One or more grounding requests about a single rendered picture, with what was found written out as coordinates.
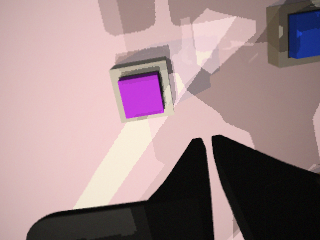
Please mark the purple button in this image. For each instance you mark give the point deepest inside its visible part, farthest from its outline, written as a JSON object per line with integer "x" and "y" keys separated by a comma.
{"x": 142, "y": 89}

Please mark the blue button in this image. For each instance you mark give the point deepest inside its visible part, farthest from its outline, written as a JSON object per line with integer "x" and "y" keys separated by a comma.
{"x": 293, "y": 33}

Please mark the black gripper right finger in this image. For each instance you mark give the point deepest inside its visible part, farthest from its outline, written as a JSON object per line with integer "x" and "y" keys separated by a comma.
{"x": 270, "y": 199}

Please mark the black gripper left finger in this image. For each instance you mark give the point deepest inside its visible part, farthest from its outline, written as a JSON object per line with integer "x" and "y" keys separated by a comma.
{"x": 180, "y": 209}

